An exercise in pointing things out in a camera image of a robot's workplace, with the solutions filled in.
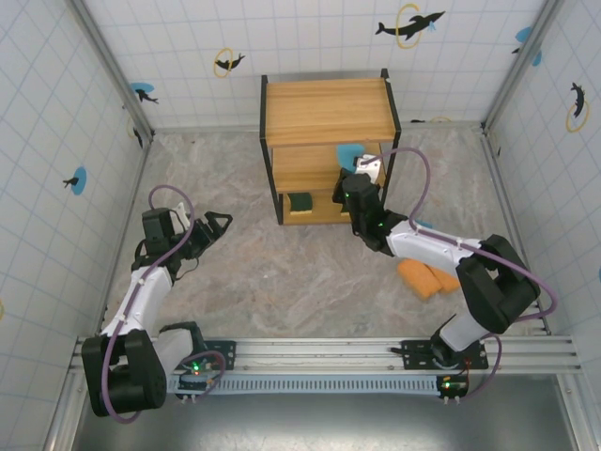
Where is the orange porous sponge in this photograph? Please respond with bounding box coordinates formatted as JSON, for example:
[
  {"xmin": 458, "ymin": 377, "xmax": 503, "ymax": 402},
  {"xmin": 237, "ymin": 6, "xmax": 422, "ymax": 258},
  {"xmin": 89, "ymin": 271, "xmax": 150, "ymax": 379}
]
[
  {"xmin": 430, "ymin": 266, "xmax": 461, "ymax": 296},
  {"xmin": 396, "ymin": 259, "xmax": 443, "ymax": 301}
]

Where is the left circuit board green light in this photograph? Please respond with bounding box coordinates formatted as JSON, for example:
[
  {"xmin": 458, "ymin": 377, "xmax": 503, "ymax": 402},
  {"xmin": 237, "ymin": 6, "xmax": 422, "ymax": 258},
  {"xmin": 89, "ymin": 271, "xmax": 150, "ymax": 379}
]
[{"xmin": 177, "ymin": 359, "xmax": 225, "ymax": 392}]

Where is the circuit board green light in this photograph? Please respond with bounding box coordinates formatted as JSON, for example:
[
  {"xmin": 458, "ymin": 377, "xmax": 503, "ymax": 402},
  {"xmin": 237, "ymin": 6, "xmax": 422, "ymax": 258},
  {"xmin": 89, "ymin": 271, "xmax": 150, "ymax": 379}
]
[
  {"xmin": 177, "ymin": 359, "xmax": 225, "ymax": 392},
  {"xmin": 439, "ymin": 373, "xmax": 470, "ymax": 395}
]

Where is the right circuit board green light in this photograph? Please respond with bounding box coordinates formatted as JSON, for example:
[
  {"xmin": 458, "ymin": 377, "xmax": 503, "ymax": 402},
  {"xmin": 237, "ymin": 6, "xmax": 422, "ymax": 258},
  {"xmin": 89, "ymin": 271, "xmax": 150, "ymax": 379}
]
[{"xmin": 439, "ymin": 373, "xmax": 470, "ymax": 395}]

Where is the aluminium side rail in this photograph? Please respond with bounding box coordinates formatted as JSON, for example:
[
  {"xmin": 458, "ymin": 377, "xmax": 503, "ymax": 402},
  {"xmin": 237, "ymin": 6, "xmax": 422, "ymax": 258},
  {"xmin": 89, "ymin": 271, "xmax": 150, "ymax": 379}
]
[
  {"xmin": 479, "ymin": 122, "xmax": 551, "ymax": 335},
  {"xmin": 96, "ymin": 133, "xmax": 154, "ymax": 335}
]

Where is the wooden three-tier shelf black frame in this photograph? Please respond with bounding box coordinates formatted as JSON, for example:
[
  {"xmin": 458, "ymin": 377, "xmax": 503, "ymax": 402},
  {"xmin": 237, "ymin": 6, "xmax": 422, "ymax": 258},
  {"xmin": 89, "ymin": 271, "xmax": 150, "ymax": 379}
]
[{"xmin": 259, "ymin": 69, "xmax": 402, "ymax": 226}]

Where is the aluminium back wall rail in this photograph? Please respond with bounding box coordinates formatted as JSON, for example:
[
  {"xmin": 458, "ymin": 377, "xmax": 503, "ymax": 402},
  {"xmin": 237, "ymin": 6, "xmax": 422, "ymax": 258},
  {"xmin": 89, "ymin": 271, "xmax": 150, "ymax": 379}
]
[{"xmin": 150, "ymin": 119, "xmax": 487, "ymax": 132}]

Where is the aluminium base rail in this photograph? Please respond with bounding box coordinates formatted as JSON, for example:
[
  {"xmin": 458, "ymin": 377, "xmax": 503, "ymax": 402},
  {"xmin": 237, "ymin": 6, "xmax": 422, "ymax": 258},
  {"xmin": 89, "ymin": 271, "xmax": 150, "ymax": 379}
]
[{"xmin": 69, "ymin": 334, "xmax": 582, "ymax": 375}]

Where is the aluminium corner post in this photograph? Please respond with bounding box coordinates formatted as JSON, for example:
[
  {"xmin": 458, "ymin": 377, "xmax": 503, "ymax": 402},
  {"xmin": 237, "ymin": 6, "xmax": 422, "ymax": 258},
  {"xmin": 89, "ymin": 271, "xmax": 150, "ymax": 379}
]
[
  {"xmin": 483, "ymin": 0, "xmax": 564, "ymax": 132},
  {"xmin": 69, "ymin": 0, "xmax": 156, "ymax": 142}
]

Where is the white slotted cable duct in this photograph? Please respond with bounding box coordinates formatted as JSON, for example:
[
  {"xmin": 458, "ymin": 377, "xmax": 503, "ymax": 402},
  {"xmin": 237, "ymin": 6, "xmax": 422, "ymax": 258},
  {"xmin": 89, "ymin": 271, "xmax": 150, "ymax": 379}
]
[{"xmin": 163, "ymin": 374, "xmax": 445, "ymax": 397}]

